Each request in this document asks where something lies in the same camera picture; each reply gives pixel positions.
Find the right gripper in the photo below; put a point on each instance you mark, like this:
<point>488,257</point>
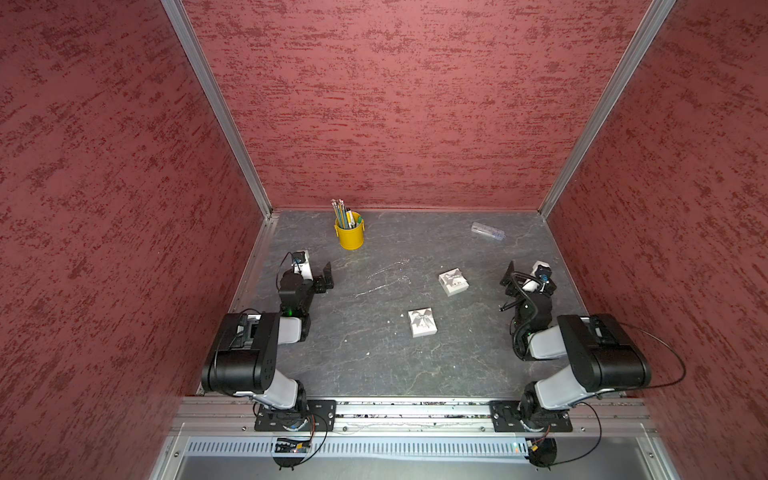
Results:
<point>511,291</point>

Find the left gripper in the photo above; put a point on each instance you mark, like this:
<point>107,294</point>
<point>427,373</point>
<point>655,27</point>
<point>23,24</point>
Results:
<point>320,285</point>

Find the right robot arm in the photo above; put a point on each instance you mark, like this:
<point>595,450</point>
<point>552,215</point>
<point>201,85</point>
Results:
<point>601,356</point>

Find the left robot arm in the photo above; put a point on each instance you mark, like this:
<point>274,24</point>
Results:
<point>242,362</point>

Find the white jewelry box left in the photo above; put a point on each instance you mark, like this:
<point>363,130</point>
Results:
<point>422,322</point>

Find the yellow pencil cup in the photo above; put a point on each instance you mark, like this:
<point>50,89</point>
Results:
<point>351,238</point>

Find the clear plastic pencil case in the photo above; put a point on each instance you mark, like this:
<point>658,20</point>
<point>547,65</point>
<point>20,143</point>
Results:
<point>488,231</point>

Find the bundle of coloured pencils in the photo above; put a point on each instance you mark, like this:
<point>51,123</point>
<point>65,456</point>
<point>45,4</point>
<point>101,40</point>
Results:
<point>345,217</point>

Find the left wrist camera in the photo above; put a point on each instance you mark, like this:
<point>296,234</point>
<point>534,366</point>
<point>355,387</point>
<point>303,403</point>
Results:
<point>300,264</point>

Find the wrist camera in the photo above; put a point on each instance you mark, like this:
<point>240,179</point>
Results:
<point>300,264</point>
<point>541,271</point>

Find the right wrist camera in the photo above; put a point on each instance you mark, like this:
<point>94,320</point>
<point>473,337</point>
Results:
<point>541,271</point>

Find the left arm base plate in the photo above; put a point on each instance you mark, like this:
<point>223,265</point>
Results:
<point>315,415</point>

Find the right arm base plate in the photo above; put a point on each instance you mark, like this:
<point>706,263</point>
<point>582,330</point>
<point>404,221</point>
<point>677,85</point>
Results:
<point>510,417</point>

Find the aluminium front rail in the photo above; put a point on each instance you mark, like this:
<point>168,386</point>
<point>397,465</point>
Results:
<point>417,416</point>

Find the white slotted cable duct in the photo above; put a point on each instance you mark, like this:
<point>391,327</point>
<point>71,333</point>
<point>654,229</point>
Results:
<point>408,448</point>

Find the right aluminium corner post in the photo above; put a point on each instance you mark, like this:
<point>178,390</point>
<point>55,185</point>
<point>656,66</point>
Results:
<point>647,30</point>

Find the aluminium corner post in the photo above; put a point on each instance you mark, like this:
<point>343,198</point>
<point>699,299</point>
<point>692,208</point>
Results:
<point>647,30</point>
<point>184,31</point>

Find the left aluminium corner post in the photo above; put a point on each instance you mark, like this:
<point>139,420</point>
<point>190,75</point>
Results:
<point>184,31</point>

